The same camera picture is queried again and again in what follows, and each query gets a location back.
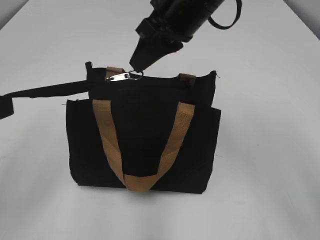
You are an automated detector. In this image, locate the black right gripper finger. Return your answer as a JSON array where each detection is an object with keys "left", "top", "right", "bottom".
[
  {"left": 129, "top": 38, "right": 154, "bottom": 72},
  {"left": 150, "top": 42, "right": 183, "bottom": 64}
]

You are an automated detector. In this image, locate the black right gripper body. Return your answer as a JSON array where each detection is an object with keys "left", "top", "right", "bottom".
[{"left": 135, "top": 0, "right": 193, "bottom": 53}]

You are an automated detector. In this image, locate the black canvas tote bag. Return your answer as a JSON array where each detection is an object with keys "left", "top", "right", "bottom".
[{"left": 66, "top": 62, "right": 221, "bottom": 194}]

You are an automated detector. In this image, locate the tan bag handle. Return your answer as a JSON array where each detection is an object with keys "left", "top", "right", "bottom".
[
  {"left": 92, "top": 99, "right": 195, "bottom": 192},
  {"left": 104, "top": 66, "right": 196, "bottom": 87}
]

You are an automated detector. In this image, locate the black zipper tail strap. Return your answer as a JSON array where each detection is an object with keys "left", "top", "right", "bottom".
[{"left": 0, "top": 80, "right": 91, "bottom": 120}]

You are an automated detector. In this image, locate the silver zipper pull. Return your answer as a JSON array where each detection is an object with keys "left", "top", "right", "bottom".
[{"left": 105, "top": 70, "right": 144, "bottom": 82}]

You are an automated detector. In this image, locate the black right camera cable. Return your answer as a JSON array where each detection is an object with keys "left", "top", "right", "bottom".
[{"left": 207, "top": 0, "right": 243, "bottom": 30}]

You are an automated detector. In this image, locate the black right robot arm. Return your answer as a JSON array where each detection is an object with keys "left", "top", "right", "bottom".
[{"left": 129, "top": 0, "right": 222, "bottom": 73}]

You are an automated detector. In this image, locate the tan rear bag handle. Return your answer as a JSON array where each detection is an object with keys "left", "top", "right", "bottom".
[{"left": 104, "top": 66, "right": 196, "bottom": 87}]

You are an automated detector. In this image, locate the tan front bag handle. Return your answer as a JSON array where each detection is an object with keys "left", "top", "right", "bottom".
[{"left": 92, "top": 99, "right": 195, "bottom": 192}]

